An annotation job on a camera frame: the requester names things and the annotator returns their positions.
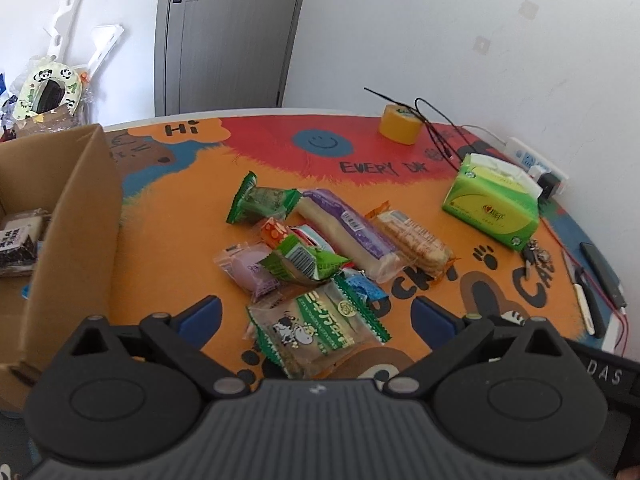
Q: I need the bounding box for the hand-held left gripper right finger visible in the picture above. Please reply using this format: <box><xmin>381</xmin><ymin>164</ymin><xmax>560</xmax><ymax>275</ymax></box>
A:
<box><xmin>384</xmin><ymin>296</ymin><xmax>570</xmax><ymax>402</ymax></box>

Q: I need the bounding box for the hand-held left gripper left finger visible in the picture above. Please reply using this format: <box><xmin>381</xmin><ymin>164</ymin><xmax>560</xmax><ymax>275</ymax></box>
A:
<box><xmin>65</xmin><ymin>296</ymin><xmax>252</xmax><ymax>402</ymax></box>

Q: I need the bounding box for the clear packet with purple cake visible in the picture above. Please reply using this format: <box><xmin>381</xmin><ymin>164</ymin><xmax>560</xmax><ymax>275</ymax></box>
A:
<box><xmin>214</xmin><ymin>241</ymin><xmax>284</xmax><ymax>304</ymax></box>

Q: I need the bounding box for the clear orange-edged cracker packet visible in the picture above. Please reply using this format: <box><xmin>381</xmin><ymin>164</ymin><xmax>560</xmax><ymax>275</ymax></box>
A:
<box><xmin>367</xmin><ymin>201</ymin><xmax>458</xmax><ymax>281</ymax></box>

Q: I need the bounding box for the small blue snack packet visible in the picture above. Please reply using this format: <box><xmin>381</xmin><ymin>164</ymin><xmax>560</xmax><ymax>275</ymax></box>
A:
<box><xmin>342</xmin><ymin>269</ymin><xmax>389</xmax><ymax>306</ymax></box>

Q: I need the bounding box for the green cow print snack packet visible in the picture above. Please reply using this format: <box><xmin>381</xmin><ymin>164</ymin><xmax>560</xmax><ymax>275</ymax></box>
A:
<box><xmin>245</xmin><ymin>277</ymin><xmax>391</xmax><ymax>380</ymax></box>

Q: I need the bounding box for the orange dotted snack packet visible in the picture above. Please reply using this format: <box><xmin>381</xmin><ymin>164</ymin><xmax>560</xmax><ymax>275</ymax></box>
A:
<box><xmin>257</xmin><ymin>216</ymin><xmax>291</xmax><ymax>250</ymax></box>

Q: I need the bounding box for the long purple snack packet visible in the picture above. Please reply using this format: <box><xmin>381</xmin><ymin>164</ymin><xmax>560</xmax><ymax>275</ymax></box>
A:
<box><xmin>291</xmin><ymin>187</ymin><xmax>404</xmax><ymax>284</ymax></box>

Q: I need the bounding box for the bright green snack packet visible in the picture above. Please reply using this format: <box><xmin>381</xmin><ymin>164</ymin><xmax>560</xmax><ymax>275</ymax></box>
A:
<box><xmin>257</xmin><ymin>234</ymin><xmax>354</xmax><ymax>286</ymax></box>

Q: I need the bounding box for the dark green snack packet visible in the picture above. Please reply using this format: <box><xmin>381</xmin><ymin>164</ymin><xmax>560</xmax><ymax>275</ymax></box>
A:
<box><xmin>226</xmin><ymin>171</ymin><xmax>303</xmax><ymax>225</ymax></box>

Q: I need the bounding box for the brown cardboard box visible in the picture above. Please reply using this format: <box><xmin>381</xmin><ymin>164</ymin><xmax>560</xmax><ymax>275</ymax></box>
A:
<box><xmin>0</xmin><ymin>124</ymin><xmax>123</xmax><ymax>406</ymax></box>

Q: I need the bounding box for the dark brown snack packet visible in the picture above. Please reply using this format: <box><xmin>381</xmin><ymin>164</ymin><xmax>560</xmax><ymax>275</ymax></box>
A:
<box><xmin>0</xmin><ymin>211</ymin><xmax>51</xmax><ymax>279</ymax></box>

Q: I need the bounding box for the colourful printed tablecloth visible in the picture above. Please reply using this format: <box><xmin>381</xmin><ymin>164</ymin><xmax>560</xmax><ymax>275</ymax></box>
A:
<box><xmin>97</xmin><ymin>112</ymin><xmax>640</xmax><ymax>401</ymax></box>

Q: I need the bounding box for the black flat device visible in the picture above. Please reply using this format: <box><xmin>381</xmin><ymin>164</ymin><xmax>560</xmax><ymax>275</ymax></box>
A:
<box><xmin>579</xmin><ymin>242</ymin><xmax>629</xmax><ymax>309</ymax></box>

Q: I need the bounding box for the bunch of keys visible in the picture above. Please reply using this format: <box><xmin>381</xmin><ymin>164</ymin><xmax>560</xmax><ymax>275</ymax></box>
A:
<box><xmin>520</xmin><ymin>239</ymin><xmax>554</xmax><ymax>279</ymax></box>

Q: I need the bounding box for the green tissue box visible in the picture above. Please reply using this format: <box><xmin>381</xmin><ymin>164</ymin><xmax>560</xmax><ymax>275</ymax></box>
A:
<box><xmin>441</xmin><ymin>152</ymin><xmax>544</xmax><ymax>253</ymax></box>

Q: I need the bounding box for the black plug adapter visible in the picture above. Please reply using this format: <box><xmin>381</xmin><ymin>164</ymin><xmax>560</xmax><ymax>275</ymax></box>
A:
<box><xmin>536</xmin><ymin>172</ymin><xmax>564</xmax><ymax>202</ymax></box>

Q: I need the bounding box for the white power strip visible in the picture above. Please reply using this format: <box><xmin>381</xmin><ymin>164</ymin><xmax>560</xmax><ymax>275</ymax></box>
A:
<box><xmin>505</xmin><ymin>136</ymin><xmax>570</xmax><ymax>196</ymax></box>

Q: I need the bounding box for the yellow tape roll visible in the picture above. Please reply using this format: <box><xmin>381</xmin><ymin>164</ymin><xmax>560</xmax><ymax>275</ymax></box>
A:
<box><xmin>378</xmin><ymin>104</ymin><xmax>424</xmax><ymax>146</ymax></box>

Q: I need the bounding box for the brown cardboard sheet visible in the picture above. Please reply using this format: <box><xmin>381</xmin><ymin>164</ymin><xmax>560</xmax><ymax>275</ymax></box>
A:
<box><xmin>17</xmin><ymin>105</ymin><xmax>82</xmax><ymax>137</ymax></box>

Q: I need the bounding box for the pile of plastic bags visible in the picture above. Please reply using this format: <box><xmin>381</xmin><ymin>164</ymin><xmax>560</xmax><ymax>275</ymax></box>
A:
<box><xmin>0</xmin><ymin>72</ymin><xmax>22</xmax><ymax>143</ymax></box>

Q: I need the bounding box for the grey panelled door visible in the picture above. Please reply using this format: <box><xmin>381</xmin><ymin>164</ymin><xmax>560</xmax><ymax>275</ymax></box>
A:
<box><xmin>154</xmin><ymin>0</ymin><xmax>313</xmax><ymax>117</ymax></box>

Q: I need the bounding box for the short white plastic rack piece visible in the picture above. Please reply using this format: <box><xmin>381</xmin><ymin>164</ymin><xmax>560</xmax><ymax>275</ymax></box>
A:
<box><xmin>84</xmin><ymin>24</ymin><xmax>124</xmax><ymax>82</ymax></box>

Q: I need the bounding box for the long white plastic rack piece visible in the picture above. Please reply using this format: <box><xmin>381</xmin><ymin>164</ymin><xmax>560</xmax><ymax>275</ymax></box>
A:
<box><xmin>45</xmin><ymin>0</ymin><xmax>94</xmax><ymax>62</ymax></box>

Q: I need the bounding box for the white handled knife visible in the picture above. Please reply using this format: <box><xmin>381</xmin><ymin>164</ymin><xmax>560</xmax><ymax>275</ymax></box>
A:
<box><xmin>561</xmin><ymin>250</ymin><xmax>597</xmax><ymax>337</ymax></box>

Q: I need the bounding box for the thin red cable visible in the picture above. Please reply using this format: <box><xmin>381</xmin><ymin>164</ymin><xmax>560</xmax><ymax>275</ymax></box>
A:
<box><xmin>537</xmin><ymin>210</ymin><xmax>632</xmax><ymax>357</ymax></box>

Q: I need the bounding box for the white cable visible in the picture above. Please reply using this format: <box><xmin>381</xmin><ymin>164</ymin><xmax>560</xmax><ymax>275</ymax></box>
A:
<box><xmin>464</xmin><ymin>124</ymin><xmax>512</xmax><ymax>145</ymax></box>

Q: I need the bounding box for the thin black cable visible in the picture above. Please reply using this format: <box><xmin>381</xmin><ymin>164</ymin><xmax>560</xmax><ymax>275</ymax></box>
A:
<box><xmin>364</xmin><ymin>86</ymin><xmax>464</xmax><ymax>164</ymax></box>

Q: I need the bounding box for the panda print padded ring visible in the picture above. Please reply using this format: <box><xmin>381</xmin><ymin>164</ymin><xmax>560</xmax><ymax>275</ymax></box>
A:
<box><xmin>14</xmin><ymin>57</ymin><xmax>84</xmax><ymax>121</ymax></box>

